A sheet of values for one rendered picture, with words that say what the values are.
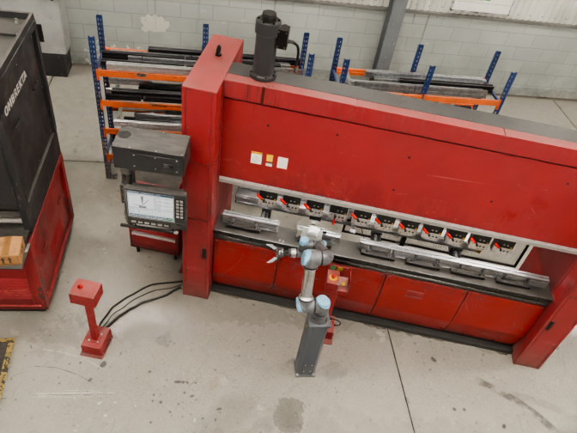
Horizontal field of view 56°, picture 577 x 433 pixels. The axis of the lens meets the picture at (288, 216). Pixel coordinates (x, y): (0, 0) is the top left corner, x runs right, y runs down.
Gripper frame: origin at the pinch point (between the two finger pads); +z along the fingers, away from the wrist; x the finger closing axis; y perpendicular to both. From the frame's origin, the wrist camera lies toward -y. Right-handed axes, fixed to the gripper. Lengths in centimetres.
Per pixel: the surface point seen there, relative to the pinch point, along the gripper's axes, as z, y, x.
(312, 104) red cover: -24, 88, -91
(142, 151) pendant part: 93, 72, -58
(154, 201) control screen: 87, 37, -33
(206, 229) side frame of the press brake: 47, -22, -25
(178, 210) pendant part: 70, 34, -27
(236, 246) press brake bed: 20, -44, -14
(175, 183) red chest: 74, -50, -75
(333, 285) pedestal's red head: -60, -15, 26
